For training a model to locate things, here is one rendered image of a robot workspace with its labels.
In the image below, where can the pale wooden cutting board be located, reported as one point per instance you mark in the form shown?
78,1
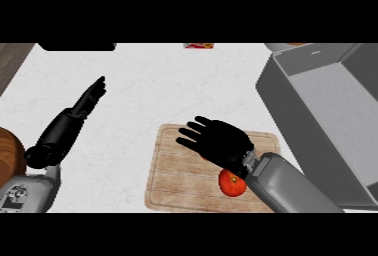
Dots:
181,183

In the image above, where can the red and yellow packet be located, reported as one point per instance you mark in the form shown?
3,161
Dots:
198,45

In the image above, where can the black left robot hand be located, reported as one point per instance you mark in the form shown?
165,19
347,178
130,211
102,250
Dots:
60,131

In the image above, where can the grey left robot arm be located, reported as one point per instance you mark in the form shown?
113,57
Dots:
29,193

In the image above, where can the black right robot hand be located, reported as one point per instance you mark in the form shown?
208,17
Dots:
221,141

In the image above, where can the large grey open box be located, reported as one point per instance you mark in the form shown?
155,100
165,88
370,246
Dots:
314,110

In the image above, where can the black flat appliance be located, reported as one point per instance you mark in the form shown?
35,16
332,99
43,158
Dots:
75,46

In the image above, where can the brown round wooden object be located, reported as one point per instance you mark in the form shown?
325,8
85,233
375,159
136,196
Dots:
9,156

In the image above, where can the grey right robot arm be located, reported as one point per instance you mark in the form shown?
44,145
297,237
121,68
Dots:
289,190

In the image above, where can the pale grey round object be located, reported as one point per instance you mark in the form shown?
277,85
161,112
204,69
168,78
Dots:
277,46

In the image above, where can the red orange round vegetable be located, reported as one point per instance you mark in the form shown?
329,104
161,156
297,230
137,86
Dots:
232,186

